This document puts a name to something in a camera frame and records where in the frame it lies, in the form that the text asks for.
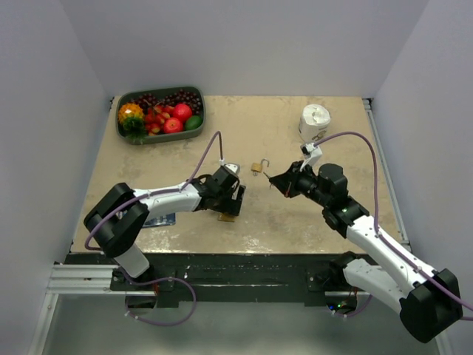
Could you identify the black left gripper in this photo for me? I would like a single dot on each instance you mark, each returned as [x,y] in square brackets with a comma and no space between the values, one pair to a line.
[232,205]

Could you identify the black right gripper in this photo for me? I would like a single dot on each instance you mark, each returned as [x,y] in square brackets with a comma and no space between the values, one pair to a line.
[287,183]

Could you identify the large brass padlock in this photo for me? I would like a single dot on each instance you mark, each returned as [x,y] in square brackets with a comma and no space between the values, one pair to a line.
[226,218]

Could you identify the small brass padlock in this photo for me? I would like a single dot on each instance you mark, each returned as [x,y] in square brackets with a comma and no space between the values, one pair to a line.
[258,167]

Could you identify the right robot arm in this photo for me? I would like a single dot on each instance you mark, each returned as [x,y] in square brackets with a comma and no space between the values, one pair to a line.
[426,300]

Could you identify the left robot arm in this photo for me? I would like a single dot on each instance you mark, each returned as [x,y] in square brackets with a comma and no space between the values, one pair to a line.
[115,222]

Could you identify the white paper roll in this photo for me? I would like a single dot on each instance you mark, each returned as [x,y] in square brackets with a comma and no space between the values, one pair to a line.
[313,123]

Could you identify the blue blister pack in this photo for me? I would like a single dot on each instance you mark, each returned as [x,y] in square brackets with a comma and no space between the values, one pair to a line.
[167,220]

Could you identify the green lime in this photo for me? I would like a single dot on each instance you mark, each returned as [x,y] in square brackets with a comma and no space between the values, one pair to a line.
[193,123]

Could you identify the red apple lower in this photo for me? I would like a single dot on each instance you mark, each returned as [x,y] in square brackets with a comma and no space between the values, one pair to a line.
[172,126]

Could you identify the red apple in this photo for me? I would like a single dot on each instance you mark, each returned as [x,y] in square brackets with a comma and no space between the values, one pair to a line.
[182,112]
[172,126]

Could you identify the red apple upper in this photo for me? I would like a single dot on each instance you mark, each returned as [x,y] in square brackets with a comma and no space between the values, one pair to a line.
[182,112]

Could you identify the small red fruits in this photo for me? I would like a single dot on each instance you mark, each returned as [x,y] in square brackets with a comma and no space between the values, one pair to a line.
[155,118]

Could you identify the orange green fake fruit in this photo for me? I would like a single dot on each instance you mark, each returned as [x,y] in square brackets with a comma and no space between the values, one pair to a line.
[131,121]

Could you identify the dark grape bunch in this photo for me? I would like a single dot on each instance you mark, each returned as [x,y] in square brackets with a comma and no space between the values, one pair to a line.
[169,97]

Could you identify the green fruit tray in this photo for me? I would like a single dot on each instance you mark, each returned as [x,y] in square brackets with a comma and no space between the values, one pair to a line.
[161,138]

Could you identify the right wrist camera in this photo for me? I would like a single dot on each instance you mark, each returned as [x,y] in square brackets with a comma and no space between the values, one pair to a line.
[312,153]

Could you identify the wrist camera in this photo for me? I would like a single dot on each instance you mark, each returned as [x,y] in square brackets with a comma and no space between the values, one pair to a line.
[312,153]
[234,167]

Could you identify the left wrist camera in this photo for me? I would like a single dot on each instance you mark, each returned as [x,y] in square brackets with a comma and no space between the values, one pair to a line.
[234,167]

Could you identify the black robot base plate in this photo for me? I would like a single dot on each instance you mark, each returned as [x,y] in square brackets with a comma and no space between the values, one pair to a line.
[258,278]

